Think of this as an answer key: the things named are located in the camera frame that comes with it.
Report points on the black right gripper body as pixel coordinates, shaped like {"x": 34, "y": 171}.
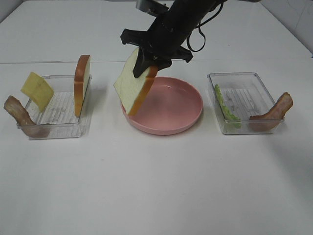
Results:
{"x": 162, "y": 41}

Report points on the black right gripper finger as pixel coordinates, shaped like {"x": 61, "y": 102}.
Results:
{"x": 162, "y": 63}
{"x": 144, "y": 60}

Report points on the bread slice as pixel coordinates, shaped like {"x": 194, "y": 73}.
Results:
{"x": 81, "y": 80}
{"x": 131, "y": 90}

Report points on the green lettuce leaf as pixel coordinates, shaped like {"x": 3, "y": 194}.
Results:
{"x": 228, "y": 115}

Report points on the bacon strip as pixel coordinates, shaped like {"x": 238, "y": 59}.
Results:
{"x": 271, "y": 119}
{"x": 22, "y": 117}

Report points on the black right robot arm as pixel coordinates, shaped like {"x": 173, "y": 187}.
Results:
{"x": 191, "y": 12}

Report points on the pink round plate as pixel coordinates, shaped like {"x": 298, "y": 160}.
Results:
{"x": 170, "y": 107}

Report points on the right clear plastic tray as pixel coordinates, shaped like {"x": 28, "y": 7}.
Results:
{"x": 245, "y": 95}

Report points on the clear plastic tray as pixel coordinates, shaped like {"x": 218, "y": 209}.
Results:
{"x": 58, "y": 120}
{"x": 245, "y": 95}

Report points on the left clear plastic tray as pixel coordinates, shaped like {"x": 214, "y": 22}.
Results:
{"x": 58, "y": 120}

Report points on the yellow cheese slice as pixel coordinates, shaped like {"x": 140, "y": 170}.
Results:
{"x": 38, "y": 90}

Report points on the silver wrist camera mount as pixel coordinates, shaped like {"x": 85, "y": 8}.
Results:
{"x": 151, "y": 7}

